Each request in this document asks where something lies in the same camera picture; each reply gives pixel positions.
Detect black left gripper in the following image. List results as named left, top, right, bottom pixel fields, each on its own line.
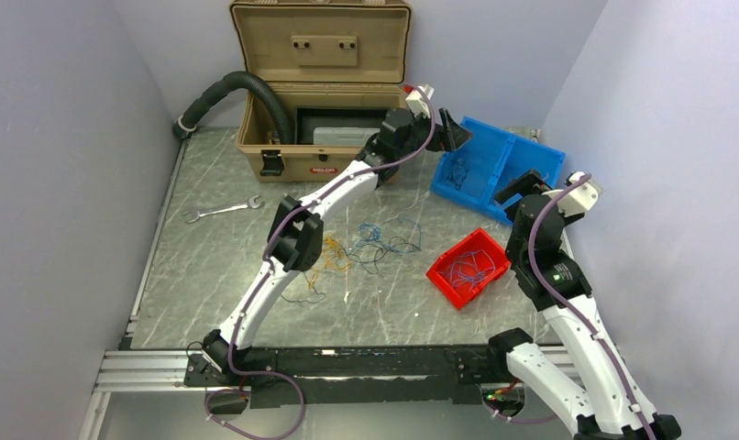
left=397, top=109, right=473, bottom=160

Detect black cable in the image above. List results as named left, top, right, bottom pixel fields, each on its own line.
left=445, top=156, right=471, bottom=193

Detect blue yellow black cables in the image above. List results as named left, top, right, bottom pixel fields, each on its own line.
left=280, top=218, right=425, bottom=306

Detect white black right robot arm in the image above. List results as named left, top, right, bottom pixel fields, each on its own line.
left=485, top=169, right=682, bottom=439

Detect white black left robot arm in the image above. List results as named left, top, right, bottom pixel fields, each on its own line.
left=202, top=108, right=472, bottom=385

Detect blue divided plastic bin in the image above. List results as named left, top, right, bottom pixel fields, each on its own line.
left=430, top=116, right=566, bottom=225

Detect red plastic bin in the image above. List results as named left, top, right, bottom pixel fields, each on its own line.
left=426, top=228, right=511, bottom=310

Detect grey case in toolbox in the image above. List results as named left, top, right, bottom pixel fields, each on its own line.
left=313, top=126, right=380, bottom=148

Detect tan plastic toolbox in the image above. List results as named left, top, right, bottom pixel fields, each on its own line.
left=229, top=1, right=413, bottom=182

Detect black tray in toolbox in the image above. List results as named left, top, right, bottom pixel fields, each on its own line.
left=294, top=106, right=388, bottom=145

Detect black left toolbox latch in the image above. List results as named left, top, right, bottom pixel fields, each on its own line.
left=259, top=149, right=285, bottom=177

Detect silver combination wrench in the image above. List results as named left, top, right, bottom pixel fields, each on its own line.
left=182, top=194, right=265, bottom=224

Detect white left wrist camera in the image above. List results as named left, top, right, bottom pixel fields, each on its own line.
left=403, top=83, right=435, bottom=118

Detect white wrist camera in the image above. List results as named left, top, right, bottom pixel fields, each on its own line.
left=557, top=171, right=602, bottom=218
left=403, top=83, right=435, bottom=118

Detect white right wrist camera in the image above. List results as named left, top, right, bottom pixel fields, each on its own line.
left=557, top=171, right=602, bottom=218

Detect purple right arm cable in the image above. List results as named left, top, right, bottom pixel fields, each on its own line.
left=481, top=172, right=659, bottom=440

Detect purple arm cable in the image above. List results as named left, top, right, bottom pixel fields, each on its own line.
left=481, top=172, right=659, bottom=440
left=204, top=84, right=437, bottom=440

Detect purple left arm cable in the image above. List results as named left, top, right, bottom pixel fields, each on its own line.
left=204, top=84, right=437, bottom=440

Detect black corrugated hose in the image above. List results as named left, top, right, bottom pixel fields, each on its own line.
left=172, top=71, right=296, bottom=146

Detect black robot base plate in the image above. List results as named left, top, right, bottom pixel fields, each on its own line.
left=183, top=345, right=518, bottom=409

